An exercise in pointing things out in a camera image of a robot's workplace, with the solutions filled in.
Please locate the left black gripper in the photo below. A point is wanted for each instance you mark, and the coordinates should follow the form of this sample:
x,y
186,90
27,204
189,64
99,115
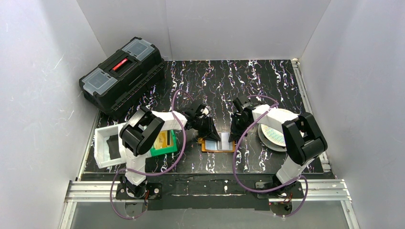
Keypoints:
x,y
202,121

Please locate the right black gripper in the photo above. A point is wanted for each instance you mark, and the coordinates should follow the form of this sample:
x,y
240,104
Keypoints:
x,y
239,118

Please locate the orange leather card holder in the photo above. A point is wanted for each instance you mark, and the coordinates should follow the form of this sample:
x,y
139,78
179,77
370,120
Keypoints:
x,y
222,146

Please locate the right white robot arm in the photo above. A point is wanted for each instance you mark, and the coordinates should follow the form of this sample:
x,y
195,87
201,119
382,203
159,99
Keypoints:
x,y
303,138

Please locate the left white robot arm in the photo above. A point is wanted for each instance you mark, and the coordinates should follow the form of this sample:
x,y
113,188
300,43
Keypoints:
x,y
139,133

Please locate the gold card in bin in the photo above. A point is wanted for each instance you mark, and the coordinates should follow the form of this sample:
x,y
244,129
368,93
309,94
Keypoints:
x,y
163,140

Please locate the white filament spool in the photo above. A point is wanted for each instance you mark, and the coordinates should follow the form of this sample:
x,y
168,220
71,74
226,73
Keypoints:
x,y
270,129

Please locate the green plastic bin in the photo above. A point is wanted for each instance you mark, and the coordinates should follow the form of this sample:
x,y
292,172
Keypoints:
x,y
171,149

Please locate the black plastic toolbox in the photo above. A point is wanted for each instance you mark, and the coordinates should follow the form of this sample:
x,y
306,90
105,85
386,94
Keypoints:
x,y
119,82

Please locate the white foam tray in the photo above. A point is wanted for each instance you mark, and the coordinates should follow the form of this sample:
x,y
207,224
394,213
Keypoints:
x,y
108,146

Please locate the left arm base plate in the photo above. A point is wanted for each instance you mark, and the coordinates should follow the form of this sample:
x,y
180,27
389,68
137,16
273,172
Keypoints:
x,y
143,191

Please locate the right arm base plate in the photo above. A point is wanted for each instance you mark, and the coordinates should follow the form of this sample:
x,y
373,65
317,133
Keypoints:
x,y
294,190

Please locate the aluminium frame rail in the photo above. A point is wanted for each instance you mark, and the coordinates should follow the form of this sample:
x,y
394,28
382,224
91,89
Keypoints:
x,y
206,192

